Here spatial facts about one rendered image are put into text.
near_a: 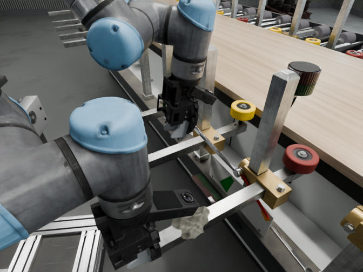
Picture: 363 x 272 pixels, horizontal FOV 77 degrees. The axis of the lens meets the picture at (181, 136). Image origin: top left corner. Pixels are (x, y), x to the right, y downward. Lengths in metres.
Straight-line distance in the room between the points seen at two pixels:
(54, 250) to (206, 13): 1.20
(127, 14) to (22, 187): 0.27
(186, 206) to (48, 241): 1.05
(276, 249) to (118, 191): 0.52
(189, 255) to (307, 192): 0.80
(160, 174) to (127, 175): 1.48
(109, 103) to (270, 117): 0.35
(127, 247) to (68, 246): 0.94
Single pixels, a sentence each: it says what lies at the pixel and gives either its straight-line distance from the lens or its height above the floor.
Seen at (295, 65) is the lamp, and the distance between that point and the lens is 0.51.
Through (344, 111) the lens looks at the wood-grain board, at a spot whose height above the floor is 0.90.
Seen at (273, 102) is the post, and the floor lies 1.07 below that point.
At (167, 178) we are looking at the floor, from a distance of 1.71.
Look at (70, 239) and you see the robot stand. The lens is 1.34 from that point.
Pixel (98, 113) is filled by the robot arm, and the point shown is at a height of 1.18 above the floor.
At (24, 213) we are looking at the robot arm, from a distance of 0.24.
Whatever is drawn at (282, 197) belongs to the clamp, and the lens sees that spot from 0.60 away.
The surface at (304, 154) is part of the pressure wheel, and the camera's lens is 0.65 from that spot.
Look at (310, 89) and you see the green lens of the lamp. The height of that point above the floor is 1.10.
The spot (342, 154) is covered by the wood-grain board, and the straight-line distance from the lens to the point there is 0.72.
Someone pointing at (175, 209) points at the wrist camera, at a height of 0.98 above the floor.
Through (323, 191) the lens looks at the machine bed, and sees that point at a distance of 0.81.
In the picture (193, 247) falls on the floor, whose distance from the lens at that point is 1.44.
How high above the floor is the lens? 1.31
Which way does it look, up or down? 39 degrees down
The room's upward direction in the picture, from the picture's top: straight up
